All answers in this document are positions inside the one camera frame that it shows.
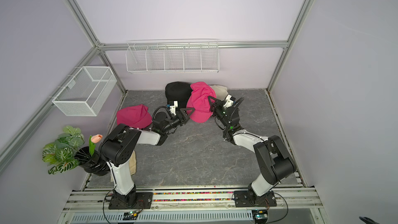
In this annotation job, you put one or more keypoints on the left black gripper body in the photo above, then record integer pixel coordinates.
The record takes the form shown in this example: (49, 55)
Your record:
(175, 121)

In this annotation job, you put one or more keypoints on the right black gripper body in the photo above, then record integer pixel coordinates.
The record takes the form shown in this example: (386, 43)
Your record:
(221, 112)

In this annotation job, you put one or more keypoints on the pink cap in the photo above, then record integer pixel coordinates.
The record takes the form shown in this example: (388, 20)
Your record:
(199, 101)
(134, 116)

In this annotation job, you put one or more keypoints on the cream cap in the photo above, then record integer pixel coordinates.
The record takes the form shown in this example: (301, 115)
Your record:
(220, 91)

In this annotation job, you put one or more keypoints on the black cap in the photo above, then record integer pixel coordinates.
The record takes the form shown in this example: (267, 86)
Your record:
(178, 91)

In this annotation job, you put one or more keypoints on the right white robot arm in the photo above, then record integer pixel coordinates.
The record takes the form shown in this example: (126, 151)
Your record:
(272, 155)

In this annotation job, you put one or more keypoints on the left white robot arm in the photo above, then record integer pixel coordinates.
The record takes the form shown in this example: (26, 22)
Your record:
(119, 145)

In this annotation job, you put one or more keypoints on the beige cap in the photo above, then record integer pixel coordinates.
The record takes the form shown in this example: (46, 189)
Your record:
(133, 163)

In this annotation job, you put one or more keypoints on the pink artificial tulip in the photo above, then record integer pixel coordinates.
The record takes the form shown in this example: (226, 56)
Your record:
(93, 140)

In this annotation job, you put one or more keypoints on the black plant pot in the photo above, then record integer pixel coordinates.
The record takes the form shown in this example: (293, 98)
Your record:
(93, 164)

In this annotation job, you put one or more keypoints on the green potted plant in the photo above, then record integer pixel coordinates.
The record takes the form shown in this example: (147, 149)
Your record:
(60, 154)

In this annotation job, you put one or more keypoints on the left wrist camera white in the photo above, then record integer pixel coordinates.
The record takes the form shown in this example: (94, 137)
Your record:
(173, 107)

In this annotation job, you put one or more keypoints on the white wire shelf basket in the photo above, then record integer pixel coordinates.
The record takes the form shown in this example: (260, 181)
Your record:
(172, 56)

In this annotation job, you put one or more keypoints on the white wire side basket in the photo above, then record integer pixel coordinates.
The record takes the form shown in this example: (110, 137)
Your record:
(86, 92)

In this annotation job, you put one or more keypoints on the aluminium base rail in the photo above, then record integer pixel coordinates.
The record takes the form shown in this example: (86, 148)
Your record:
(192, 205)

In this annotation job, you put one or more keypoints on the aluminium frame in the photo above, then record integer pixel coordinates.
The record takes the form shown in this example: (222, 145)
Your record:
(19, 140)

